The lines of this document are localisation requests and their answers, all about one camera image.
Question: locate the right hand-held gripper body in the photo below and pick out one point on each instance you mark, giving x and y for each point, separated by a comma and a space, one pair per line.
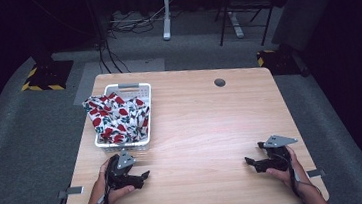
278, 158

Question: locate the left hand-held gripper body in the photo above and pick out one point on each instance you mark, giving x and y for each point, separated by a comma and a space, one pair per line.
118, 180

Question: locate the white red floral garment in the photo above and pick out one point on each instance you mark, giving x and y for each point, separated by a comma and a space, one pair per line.
117, 119

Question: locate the white plastic basket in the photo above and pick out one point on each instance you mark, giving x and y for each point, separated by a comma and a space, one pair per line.
134, 89

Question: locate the person's right hand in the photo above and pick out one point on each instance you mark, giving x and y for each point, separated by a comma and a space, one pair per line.
284, 174

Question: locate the person's left hand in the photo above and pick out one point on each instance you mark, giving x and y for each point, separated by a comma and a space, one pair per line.
102, 190

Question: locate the grey table edge clamp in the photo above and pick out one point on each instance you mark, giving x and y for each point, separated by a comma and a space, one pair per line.
72, 192
316, 173

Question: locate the grey round table grommet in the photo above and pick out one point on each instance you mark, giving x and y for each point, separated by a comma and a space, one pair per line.
220, 82

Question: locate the black yellow striped stand base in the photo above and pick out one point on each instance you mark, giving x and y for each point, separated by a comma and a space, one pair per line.
47, 76
279, 60

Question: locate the grey curtain panel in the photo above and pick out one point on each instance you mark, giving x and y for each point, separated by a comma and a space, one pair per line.
307, 6

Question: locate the black metal chair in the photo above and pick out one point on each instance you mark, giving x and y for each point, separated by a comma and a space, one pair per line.
246, 3

